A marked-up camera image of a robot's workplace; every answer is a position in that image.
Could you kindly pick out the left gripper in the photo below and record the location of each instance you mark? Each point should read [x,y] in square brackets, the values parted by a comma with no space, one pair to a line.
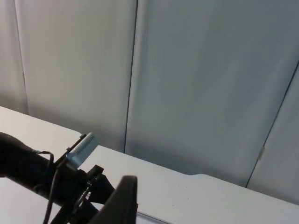
[74,186]

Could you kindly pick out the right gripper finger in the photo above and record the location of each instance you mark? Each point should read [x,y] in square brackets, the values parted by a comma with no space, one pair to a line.
[123,203]

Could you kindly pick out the grey-framed whiteboard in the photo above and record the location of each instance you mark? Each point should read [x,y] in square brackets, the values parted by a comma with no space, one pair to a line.
[146,220]

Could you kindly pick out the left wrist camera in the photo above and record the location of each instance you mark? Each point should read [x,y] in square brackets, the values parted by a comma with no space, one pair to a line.
[84,147]

